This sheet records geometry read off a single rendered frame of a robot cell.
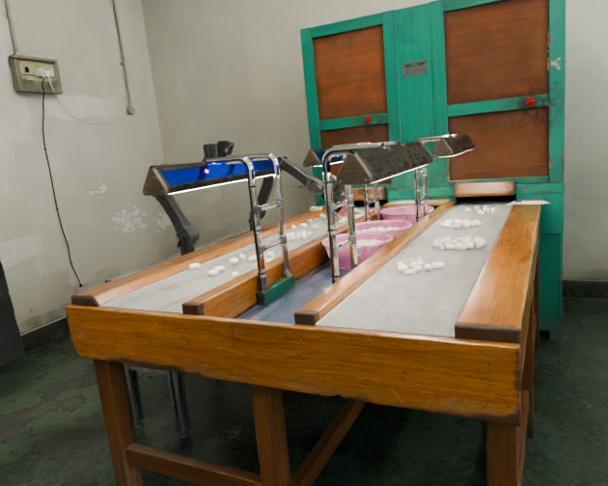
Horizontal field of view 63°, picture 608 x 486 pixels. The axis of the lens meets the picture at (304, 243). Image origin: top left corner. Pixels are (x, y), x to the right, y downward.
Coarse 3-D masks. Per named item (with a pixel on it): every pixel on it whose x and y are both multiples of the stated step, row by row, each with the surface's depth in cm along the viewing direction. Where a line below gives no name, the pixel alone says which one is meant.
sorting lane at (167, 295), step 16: (320, 224) 248; (336, 224) 243; (272, 240) 216; (304, 240) 209; (224, 256) 191; (272, 256) 183; (192, 272) 171; (224, 272) 166; (240, 272) 164; (144, 288) 155; (160, 288) 153; (176, 288) 151; (192, 288) 150; (208, 288) 148; (112, 304) 141; (128, 304) 140; (144, 304) 138; (160, 304) 137; (176, 304) 135
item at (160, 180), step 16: (160, 176) 130; (176, 176) 135; (192, 176) 141; (208, 176) 146; (224, 176) 152; (240, 176) 160; (256, 176) 168; (144, 192) 132; (160, 192) 130; (176, 192) 133
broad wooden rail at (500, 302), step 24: (528, 216) 202; (504, 240) 164; (528, 240) 160; (504, 264) 135; (528, 264) 133; (480, 288) 116; (504, 288) 115; (528, 288) 118; (480, 312) 101; (504, 312) 100; (528, 312) 137; (456, 336) 96; (480, 336) 94; (504, 336) 92
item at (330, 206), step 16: (368, 144) 126; (384, 144) 138; (352, 192) 146; (352, 208) 147; (352, 224) 148; (336, 240) 136; (352, 240) 147; (336, 256) 136; (352, 256) 150; (336, 272) 137
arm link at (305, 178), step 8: (280, 160) 254; (288, 160) 257; (280, 168) 257; (288, 168) 256; (296, 168) 255; (296, 176) 256; (304, 176) 254; (312, 176) 255; (304, 184) 254; (320, 184) 254
